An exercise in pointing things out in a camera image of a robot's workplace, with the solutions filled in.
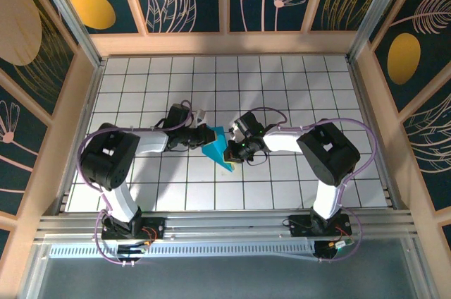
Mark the blue cloth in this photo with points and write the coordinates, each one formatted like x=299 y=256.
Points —
x=216 y=147

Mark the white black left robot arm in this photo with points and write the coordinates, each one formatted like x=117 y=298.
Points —
x=109 y=158

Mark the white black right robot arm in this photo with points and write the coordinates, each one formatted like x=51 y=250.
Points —
x=327 y=154

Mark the white grid board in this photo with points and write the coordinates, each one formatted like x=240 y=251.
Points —
x=176 y=73

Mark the black electronics box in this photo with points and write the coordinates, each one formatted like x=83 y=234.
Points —
x=327 y=248
x=132 y=249

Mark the aluminium mounting rail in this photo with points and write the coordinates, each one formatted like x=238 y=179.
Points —
x=229 y=228

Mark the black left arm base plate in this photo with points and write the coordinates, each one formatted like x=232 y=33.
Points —
x=156 y=225

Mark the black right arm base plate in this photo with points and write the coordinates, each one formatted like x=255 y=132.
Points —
x=299 y=226

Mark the aluminium side rail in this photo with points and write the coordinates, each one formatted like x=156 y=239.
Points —
x=80 y=137
x=365 y=108

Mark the aluminium corner post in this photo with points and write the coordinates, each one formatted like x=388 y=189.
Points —
x=70 y=13
x=377 y=13

